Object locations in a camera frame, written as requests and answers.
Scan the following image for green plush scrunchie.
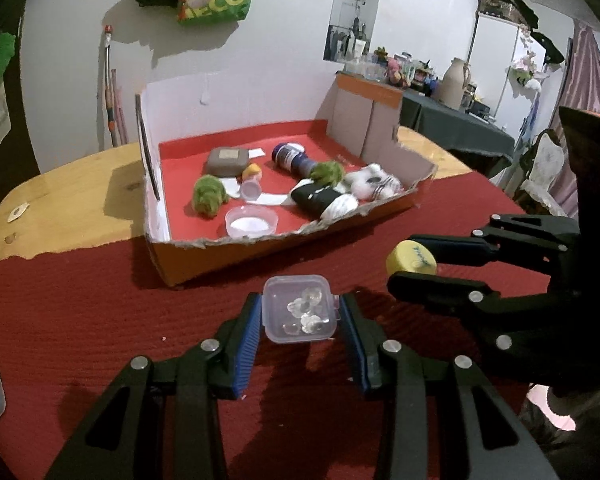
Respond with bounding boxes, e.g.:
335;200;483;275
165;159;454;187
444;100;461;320
192;175;231;218
307;160;346;188

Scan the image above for red woven table mat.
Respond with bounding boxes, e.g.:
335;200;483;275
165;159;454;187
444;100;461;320
0;170;581;480

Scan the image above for row of small ornaments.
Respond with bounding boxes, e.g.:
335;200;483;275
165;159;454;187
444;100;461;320
345;47;438;96

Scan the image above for wall mirror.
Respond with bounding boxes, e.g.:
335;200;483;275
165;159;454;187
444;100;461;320
322;0;386;63

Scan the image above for beige ceramic jug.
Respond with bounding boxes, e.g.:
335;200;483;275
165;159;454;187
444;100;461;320
437;57;476;111

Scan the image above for small clear plastic bead box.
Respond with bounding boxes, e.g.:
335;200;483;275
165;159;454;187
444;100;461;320
262;275;342;345

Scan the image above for round clear container white contents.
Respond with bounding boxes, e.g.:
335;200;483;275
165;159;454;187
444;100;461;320
224;205;279;238

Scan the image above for grey pole orange grips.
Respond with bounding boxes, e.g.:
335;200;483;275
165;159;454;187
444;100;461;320
102;25;131;148

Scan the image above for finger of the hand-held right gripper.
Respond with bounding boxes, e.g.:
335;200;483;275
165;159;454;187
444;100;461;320
410;214;581;277
387;271;557;388

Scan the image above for dark blue bottle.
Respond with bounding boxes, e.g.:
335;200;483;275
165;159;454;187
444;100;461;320
271;142;326;178

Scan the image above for cardboard box red lining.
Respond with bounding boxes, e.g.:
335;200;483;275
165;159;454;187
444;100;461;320
134;67;438;288

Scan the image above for white fabric wardrobe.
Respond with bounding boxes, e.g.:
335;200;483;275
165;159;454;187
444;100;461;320
467;0;566;131

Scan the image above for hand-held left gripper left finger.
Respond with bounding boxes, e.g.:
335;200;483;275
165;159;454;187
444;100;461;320
42;292;261;480

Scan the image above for lace covered chair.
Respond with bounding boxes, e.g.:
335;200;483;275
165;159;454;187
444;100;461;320
520;127;568;206

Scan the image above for grey rectangular case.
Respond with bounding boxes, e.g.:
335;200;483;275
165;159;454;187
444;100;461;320
206;147;251;177

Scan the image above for dark cloth side table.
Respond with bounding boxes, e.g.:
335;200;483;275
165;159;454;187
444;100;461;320
400;92;516;178

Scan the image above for white plush bunny hair clip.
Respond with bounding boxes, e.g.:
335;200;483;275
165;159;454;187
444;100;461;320
345;162;406;201

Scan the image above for person's right forearm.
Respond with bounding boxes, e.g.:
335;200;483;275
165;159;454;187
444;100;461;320
517;375;600;480

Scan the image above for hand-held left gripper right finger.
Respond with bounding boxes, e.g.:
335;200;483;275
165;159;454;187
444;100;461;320
340;292;561;480

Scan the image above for pink curtain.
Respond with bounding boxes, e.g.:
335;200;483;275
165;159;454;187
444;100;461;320
550;20;600;216

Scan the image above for black and white sock roll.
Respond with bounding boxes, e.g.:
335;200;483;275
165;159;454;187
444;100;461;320
290;180;361;221

